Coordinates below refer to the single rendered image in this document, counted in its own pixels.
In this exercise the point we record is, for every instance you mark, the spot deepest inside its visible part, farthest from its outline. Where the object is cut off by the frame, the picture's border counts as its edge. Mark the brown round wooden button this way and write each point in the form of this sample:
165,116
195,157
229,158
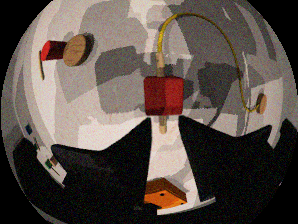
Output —
262,103

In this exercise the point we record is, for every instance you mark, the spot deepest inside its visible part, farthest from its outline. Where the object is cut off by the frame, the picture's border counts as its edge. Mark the tan round disc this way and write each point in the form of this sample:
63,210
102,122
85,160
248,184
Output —
77,50

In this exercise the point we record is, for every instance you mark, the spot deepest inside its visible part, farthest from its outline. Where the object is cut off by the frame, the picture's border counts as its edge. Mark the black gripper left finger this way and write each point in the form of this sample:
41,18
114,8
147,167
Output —
124,164

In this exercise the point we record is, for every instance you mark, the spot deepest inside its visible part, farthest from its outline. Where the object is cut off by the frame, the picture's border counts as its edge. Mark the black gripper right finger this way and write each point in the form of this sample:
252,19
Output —
215,156

